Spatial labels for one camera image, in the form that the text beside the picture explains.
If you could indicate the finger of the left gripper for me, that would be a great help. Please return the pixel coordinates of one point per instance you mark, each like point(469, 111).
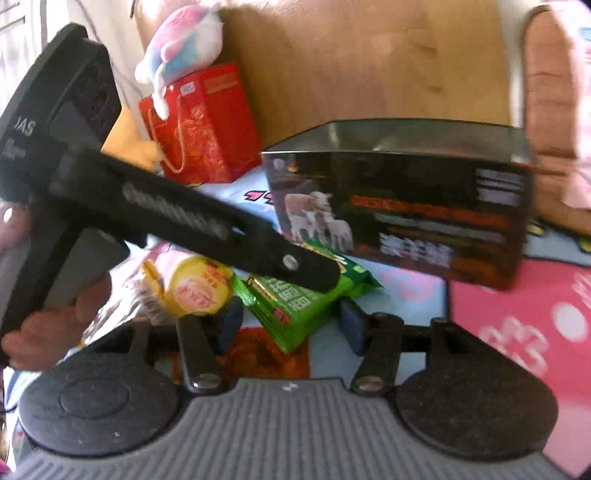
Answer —
point(302, 267)

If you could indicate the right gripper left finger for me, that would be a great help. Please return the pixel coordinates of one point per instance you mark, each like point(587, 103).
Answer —
point(202, 340)

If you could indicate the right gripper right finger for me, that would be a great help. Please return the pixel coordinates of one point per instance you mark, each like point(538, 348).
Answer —
point(377, 338)

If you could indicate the green snack packet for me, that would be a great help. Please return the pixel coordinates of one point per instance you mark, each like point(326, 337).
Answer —
point(291, 313)

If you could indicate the orange red snack packet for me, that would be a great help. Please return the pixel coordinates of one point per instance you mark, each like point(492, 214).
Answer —
point(253, 354)

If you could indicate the yellow lid jelly cup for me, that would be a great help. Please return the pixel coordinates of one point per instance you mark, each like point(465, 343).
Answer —
point(199, 286)

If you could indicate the mixed snack packet pile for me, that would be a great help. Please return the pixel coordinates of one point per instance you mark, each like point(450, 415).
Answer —
point(138, 285)

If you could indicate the person's left hand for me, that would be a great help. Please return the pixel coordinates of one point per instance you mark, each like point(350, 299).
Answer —
point(46, 336)

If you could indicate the yellow plush duck toy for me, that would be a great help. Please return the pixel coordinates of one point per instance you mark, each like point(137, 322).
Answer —
point(125, 142)

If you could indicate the pink blue plush toy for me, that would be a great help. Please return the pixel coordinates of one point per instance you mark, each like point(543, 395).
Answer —
point(189, 40)

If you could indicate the red gift bag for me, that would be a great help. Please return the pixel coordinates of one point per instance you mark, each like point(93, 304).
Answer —
point(209, 135)

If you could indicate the black sheep-print storage box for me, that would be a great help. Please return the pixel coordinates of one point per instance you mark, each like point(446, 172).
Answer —
point(442, 197)

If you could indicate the Peppa Pig blue blanket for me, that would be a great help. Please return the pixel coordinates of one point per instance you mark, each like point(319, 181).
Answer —
point(495, 386)

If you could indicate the wooden headboard panel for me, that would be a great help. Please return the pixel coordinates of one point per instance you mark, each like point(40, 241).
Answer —
point(305, 63)

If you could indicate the pink snack bag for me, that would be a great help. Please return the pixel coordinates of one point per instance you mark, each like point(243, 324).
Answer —
point(574, 19)

